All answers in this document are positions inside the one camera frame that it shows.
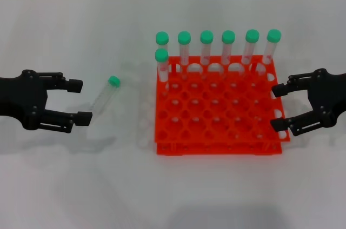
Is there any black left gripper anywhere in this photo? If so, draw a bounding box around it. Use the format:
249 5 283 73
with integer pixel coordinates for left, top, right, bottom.
0 70 94 134

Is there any clear test tube green cap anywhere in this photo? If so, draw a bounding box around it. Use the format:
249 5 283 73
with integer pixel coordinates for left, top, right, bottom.
199 30 215 65
90 75 121 115
154 48 170 84
221 30 236 66
241 29 260 65
177 31 192 79
261 29 282 65
155 31 170 51

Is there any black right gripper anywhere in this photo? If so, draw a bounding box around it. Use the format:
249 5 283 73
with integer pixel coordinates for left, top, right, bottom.
270 68 346 137

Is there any orange test tube rack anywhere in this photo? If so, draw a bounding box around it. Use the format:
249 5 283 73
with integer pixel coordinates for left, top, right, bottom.
154 55 292 157

